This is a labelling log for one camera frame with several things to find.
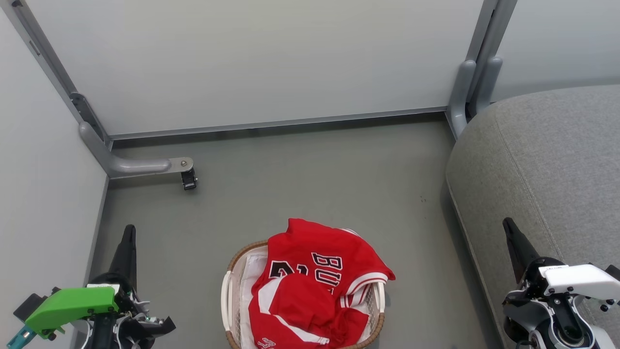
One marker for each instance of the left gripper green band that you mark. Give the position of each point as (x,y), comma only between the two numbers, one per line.
(72,303)

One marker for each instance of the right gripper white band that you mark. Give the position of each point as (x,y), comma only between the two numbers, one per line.
(576,281)

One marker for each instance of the white garment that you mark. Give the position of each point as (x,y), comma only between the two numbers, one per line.
(251,281)

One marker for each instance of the red basketball jersey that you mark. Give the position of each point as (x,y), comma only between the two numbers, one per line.
(310,286)

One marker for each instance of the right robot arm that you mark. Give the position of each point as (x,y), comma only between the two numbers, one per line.
(562,329)

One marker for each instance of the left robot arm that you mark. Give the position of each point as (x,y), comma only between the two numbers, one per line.
(104,334)

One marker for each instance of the grey fabric sofa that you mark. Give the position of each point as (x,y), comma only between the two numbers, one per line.
(542,160)

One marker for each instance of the grey partition foot with caster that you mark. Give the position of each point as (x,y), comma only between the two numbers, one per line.
(131,166)

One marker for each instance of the black caster wheel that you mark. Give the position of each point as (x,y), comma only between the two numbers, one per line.
(189,180)

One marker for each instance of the grey partition bottom rail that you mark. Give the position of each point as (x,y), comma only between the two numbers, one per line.
(276,123)

